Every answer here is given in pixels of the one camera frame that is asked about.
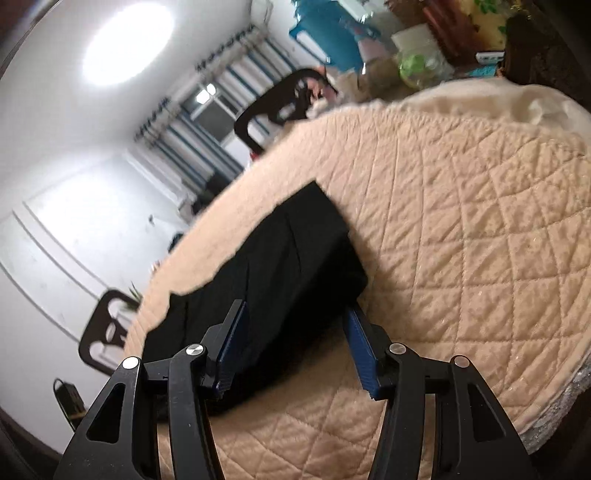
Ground striped curtain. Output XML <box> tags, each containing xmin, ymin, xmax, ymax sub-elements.
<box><xmin>196</xmin><ymin>25</ymin><xmax>278</xmax><ymax>116</ymax></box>
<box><xmin>134</xmin><ymin>99</ymin><xmax>246</xmax><ymax>219</ymax></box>

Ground teal plastic stool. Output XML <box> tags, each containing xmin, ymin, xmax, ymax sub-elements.
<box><xmin>288</xmin><ymin>0</ymin><xmax>371</xmax><ymax>70</ymax></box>

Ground black pants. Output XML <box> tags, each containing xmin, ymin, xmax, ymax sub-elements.
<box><xmin>141</xmin><ymin>181</ymin><xmax>369</xmax><ymax>418</ymax></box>

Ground window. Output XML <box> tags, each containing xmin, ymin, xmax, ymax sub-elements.
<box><xmin>182</xmin><ymin>82</ymin><xmax>242</xmax><ymax>149</ymax></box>

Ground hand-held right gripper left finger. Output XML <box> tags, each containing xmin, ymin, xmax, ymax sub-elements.
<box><xmin>54</xmin><ymin>299</ymin><xmax>250</xmax><ymax>480</ymax></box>

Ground beige quilted blanket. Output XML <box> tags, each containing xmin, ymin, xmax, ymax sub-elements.
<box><xmin>122</xmin><ymin>76</ymin><xmax>591</xmax><ymax>480</ymax></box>

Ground dark wooden chair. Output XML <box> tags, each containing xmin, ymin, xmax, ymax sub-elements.
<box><xmin>78</xmin><ymin>290</ymin><xmax>139</xmax><ymax>374</ymax></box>
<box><xmin>234</xmin><ymin>68</ymin><xmax>340</xmax><ymax>153</ymax></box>

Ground round ceiling light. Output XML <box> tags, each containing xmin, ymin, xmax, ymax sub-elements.
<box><xmin>82</xmin><ymin>0</ymin><xmax>176</xmax><ymax>86</ymax></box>

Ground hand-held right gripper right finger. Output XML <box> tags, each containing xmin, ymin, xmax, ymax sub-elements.
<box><xmin>342</xmin><ymin>305</ymin><xmax>539</xmax><ymax>480</ymax></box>

